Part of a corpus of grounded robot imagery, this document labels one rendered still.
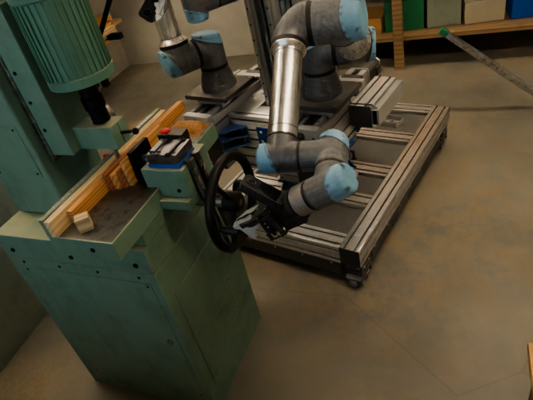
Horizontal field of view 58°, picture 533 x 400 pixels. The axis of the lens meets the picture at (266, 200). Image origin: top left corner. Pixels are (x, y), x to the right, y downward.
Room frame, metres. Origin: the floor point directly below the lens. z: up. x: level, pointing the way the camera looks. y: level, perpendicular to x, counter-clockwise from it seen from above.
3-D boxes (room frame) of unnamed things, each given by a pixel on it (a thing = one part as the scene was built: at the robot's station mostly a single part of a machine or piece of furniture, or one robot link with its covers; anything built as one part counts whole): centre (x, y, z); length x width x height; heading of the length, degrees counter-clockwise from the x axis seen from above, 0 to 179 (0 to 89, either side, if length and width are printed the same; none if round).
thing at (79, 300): (1.35, 0.50, 0.35); 0.58 x 0.45 x 0.71; 62
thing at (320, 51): (1.67, -0.31, 0.98); 0.13 x 0.12 x 0.14; 69
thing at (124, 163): (1.29, 0.31, 0.94); 0.21 x 0.01 x 0.08; 152
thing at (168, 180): (1.20, 0.22, 0.91); 0.15 x 0.14 x 0.09; 152
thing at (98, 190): (1.35, 0.36, 0.92); 0.62 x 0.02 x 0.04; 152
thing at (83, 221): (1.04, 0.47, 0.92); 0.04 x 0.03 x 0.04; 104
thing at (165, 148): (1.21, 0.22, 0.99); 0.13 x 0.11 x 0.06; 152
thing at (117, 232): (1.24, 0.30, 0.87); 0.61 x 0.30 x 0.06; 152
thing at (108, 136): (1.30, 0.41, 1.03); 0.14 x 0.07 x 0.09; 62
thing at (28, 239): (1.35, 0.50, 0.76); 0.57 x 0.45 x 0.09; 62
